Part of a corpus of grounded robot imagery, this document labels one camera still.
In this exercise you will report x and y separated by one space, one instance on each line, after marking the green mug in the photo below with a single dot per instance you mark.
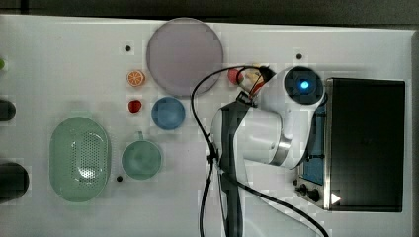
142 159

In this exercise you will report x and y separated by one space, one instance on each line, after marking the large grey round plate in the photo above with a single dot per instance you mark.
181 53

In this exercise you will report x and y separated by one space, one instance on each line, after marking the green object at edge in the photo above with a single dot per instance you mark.
2 64

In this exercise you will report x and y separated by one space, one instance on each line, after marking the small red tomato toy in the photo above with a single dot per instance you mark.
134 106

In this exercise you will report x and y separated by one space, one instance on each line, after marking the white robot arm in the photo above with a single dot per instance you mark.
272 127

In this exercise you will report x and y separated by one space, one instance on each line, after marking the yellow plush toy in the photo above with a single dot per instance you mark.
252 78

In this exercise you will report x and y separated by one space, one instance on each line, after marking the blue bowl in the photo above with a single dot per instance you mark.
168 113

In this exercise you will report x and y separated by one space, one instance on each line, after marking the green oval strainer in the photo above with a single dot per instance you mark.
79 159

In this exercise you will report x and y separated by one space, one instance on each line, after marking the orange slice toy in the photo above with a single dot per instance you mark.
135 78

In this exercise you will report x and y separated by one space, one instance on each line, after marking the toaster oven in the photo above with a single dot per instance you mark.
356 156

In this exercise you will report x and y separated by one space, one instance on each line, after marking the black cylinder object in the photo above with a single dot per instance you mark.
7 110

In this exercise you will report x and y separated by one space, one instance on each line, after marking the red plush strawberry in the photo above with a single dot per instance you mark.
234 76

